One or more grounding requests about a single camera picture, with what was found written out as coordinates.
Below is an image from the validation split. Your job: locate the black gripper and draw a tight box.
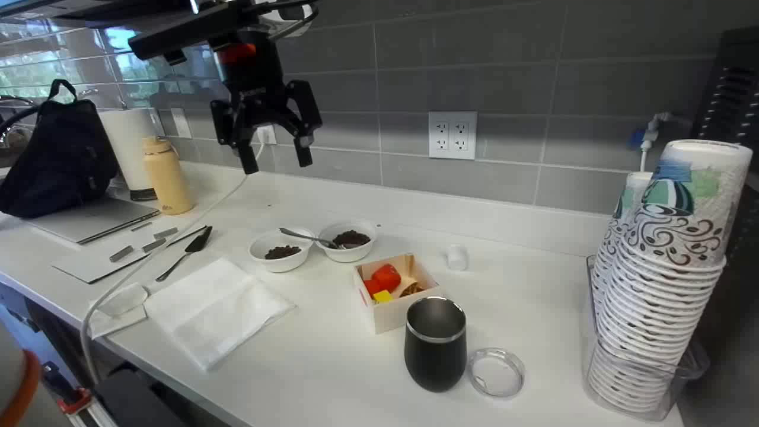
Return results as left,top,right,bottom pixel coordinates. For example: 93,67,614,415
212,32,322,176

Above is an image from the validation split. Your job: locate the red round object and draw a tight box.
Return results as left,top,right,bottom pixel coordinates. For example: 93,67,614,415
366,264,400,294

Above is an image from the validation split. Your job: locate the small wooden box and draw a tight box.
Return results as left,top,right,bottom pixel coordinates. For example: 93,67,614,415
354,253,441,335

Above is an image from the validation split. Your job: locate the metal spoon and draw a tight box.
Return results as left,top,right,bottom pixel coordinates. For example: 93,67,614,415
278,228,336,249

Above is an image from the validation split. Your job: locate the white bowl of beans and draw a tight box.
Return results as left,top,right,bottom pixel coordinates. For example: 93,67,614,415
249,230,314,272

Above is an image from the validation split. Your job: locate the tan bottle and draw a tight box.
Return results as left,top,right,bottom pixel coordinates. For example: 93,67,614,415
142,138,194,215

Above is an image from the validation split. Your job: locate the white bowl with spoon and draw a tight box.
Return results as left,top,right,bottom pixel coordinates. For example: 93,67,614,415
319,221,380,264

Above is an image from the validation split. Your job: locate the paper towel roll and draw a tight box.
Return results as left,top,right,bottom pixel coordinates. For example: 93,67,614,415
100,108,157,202

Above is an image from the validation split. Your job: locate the white folded cloth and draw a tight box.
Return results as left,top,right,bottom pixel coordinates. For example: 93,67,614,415
144,258,294,372

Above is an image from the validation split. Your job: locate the yellow block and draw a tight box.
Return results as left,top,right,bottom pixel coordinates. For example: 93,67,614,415
373,290,394,304

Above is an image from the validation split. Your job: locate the white cutting board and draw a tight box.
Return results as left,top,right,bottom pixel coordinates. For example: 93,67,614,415
55,217,199,284

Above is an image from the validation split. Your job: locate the black bag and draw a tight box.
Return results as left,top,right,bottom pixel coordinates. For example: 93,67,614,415
0,77,118,217

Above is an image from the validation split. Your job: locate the black metal tumbler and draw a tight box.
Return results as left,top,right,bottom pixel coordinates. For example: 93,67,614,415
404,296,467,392

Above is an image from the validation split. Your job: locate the clear plastic lid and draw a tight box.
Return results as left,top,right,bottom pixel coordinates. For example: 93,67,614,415
467,345,526,398

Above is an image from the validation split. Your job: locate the blue spray bottle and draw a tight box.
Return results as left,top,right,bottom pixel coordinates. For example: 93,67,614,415
628,111,671,171

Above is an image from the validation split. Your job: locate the white plug and cable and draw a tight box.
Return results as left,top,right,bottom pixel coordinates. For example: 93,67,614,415
79,122,279,388

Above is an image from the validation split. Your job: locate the white wall outlet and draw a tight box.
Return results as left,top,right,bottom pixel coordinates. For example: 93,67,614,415
428,111,476,162

